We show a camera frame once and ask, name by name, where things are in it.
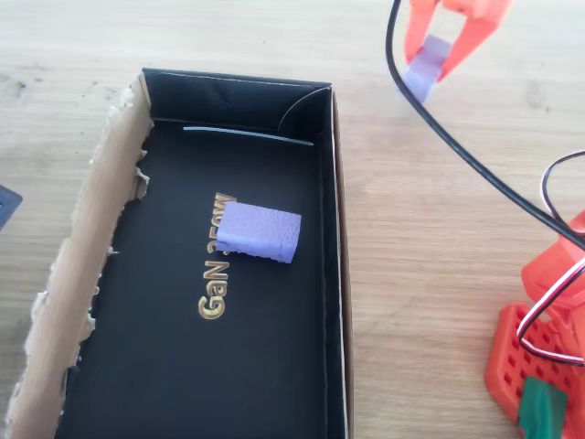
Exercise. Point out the purple foam block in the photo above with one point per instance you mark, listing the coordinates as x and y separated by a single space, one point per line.
260 231
427 68

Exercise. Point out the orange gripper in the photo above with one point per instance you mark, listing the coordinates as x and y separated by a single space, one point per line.
467 43

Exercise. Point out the dark blue object at edge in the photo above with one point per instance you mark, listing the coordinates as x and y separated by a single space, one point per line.
8 206

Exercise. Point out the green table clamp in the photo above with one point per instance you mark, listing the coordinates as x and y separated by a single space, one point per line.
541 407

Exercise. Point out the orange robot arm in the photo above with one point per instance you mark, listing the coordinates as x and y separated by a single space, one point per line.
507 361

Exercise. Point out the black cardboard box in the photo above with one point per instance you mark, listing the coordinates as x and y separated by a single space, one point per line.
160 366

